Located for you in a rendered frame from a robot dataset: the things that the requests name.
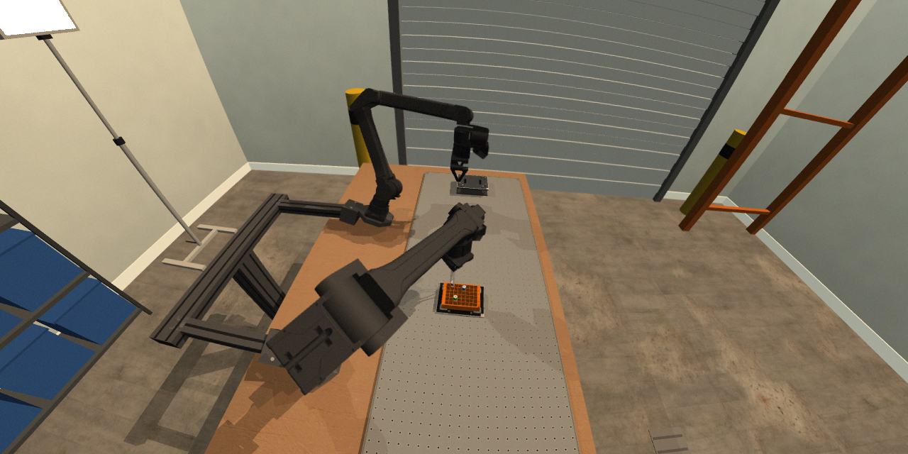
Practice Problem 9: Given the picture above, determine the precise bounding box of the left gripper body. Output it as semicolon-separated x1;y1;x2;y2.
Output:
450;142;468;169

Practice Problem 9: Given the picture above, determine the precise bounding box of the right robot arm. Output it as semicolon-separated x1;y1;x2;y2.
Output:
266;202;486;395

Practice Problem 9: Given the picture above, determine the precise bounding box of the orange grid tube rack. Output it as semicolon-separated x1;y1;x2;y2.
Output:
441;282;480;311

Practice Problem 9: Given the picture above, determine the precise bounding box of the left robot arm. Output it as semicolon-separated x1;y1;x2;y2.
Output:
350;88;489;222

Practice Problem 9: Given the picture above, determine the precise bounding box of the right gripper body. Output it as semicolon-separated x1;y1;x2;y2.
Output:
443;242;474;269

